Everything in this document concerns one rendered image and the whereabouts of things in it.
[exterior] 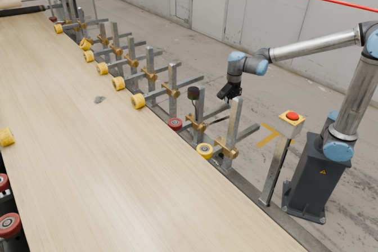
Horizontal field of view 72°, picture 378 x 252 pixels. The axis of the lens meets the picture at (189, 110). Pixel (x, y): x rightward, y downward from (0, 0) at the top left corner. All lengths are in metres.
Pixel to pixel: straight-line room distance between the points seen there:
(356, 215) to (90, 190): 1.99
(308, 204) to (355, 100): 0.98
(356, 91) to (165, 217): 1.06
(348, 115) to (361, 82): 0.19
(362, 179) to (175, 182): 2.01
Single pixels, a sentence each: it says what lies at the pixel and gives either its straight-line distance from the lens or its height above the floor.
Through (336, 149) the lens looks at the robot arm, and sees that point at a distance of 1.65.
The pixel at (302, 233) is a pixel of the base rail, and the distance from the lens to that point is 1.35.
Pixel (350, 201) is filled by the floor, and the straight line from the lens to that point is 2.58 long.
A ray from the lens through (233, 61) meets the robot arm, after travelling 1.50.
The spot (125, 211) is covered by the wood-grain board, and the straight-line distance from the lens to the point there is 1.08.
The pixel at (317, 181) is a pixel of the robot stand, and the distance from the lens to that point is 2.04.
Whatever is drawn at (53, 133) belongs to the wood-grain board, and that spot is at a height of 0.90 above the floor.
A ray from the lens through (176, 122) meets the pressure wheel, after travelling 1.42.
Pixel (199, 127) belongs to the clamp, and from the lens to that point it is 1.46.
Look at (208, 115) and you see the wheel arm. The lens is 1.56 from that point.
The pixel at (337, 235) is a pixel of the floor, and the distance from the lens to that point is 2.33.
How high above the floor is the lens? 1.79
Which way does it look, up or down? 36 degrees down
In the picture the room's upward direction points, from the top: 2 degrees clockwise
